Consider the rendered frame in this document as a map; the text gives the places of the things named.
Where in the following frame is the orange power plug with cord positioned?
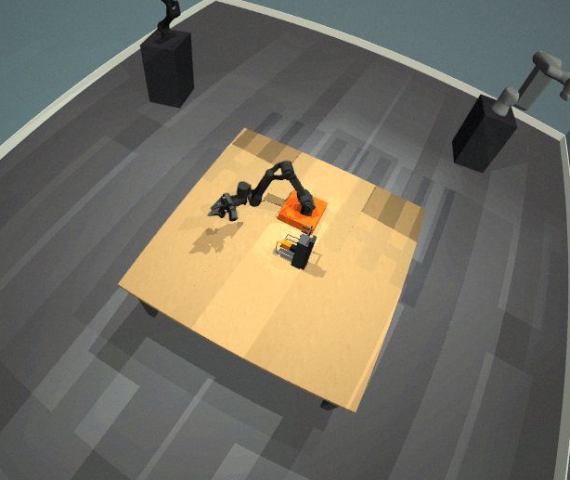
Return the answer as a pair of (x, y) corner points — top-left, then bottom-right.
(276, 240), (296, 253)

